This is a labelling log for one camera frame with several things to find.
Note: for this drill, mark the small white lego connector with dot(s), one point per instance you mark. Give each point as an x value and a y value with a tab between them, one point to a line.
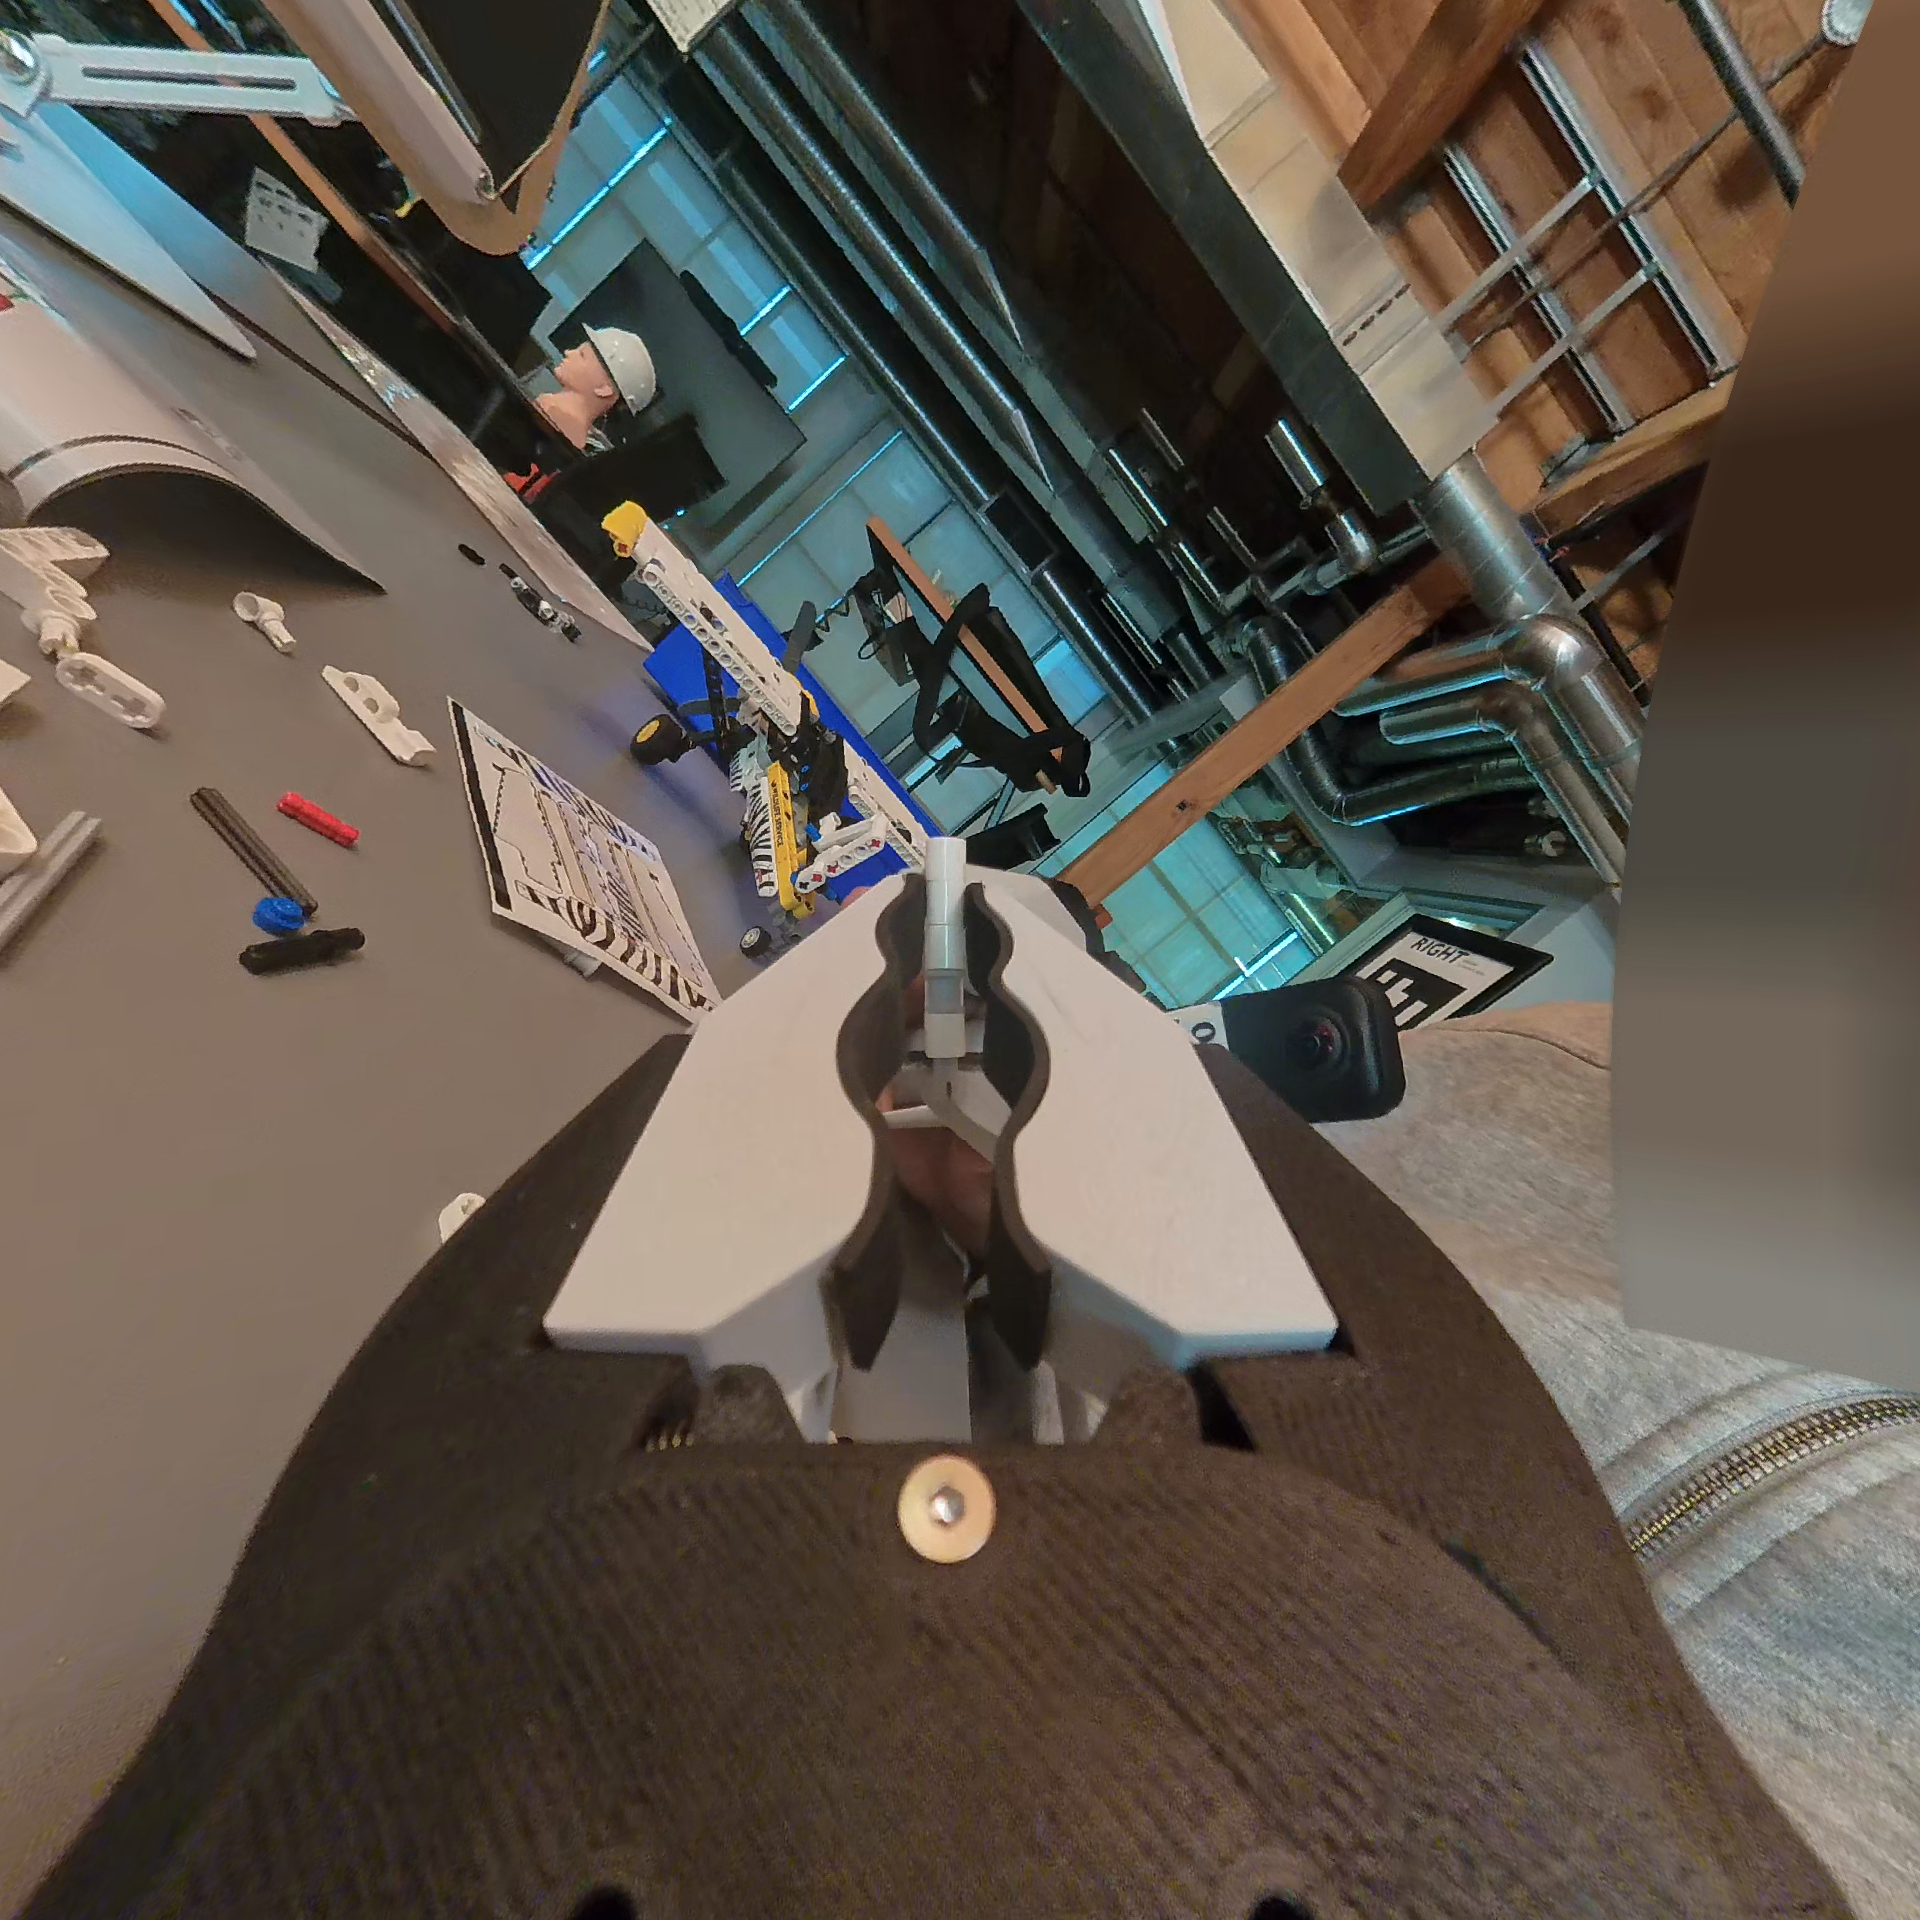
265	619

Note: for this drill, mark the long black lego axle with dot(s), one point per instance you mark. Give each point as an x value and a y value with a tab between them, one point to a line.
252	848

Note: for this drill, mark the white lego pin piece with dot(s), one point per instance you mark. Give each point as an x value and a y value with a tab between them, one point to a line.
463	1215

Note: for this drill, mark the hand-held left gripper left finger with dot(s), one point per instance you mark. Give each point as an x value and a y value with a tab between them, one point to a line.
713	1170

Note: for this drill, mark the red lego axle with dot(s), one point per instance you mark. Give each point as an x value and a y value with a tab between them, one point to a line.
318	819

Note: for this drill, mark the person's right hand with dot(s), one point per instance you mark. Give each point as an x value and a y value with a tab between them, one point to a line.
942	1189

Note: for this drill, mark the white lego panel piece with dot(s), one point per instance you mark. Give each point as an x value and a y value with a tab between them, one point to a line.
379	715

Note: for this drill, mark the black wheel yellow hub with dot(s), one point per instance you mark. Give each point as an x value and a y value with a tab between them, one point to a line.
656	740

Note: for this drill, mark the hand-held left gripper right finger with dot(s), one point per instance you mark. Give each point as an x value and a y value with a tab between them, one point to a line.
1170	1185

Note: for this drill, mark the mannequin head white hard hat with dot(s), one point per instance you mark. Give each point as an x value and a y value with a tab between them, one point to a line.
608	374

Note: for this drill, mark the wooden desk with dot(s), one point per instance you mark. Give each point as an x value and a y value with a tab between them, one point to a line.
944	600

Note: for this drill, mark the flat white board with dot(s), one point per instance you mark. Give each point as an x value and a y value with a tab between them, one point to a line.
121	224

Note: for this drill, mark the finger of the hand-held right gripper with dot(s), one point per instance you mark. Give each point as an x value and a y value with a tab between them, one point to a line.
1081	922

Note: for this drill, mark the grey zip hoodie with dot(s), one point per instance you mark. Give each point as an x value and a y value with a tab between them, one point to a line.
1770	1591

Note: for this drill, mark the open white instruction booklet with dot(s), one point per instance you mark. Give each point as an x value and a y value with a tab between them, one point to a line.
134	435

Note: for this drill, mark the black monitor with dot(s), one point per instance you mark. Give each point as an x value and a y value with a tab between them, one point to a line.
511	68

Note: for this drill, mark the person's right forearm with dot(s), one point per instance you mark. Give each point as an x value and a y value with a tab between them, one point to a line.
1470	1170

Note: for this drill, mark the white lego beam with holes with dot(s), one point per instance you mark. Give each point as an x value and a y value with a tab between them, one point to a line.
108	691

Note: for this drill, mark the wooden beam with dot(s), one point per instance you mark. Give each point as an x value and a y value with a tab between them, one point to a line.
1290	720

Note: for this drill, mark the white lego assembly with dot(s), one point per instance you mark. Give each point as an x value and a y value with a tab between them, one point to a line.
44	579

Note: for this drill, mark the white angled lego piece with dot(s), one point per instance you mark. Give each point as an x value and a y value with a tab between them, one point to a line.
948	1093

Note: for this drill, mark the black white sticker sheet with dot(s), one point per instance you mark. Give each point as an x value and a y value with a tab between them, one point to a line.
585	862

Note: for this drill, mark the silver ventilation duct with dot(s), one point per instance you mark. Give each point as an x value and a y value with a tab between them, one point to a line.
1515	615

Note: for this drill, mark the black office chair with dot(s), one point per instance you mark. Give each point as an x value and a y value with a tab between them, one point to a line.
998	698

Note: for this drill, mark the yellow white lego crane model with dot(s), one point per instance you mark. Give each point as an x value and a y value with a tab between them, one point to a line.
764	705

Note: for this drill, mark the black lego pin connector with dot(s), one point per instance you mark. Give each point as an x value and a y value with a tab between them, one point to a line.
300	950

